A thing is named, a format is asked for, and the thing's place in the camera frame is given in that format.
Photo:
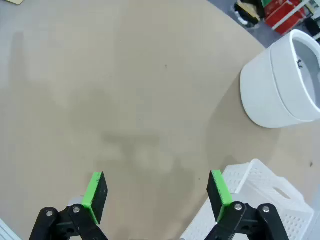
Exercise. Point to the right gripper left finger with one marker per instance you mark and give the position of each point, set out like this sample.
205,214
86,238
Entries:
97,200

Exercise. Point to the white lidded trash bin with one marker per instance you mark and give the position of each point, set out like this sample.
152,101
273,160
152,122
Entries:
270,100

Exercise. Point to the red recycling bag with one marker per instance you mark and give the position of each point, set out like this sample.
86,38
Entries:
280,10

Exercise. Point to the green recycling bag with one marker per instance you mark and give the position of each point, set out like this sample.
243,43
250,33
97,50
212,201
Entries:
266,2

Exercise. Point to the white perforated plastic basket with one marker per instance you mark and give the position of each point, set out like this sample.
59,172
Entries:
252,200

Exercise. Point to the black floor stand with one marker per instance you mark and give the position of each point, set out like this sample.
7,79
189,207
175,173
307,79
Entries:
246,10

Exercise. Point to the white ribbed platform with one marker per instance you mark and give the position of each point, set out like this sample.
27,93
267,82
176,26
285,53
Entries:
5,231

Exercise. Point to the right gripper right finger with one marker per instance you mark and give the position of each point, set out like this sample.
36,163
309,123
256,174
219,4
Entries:
220,197

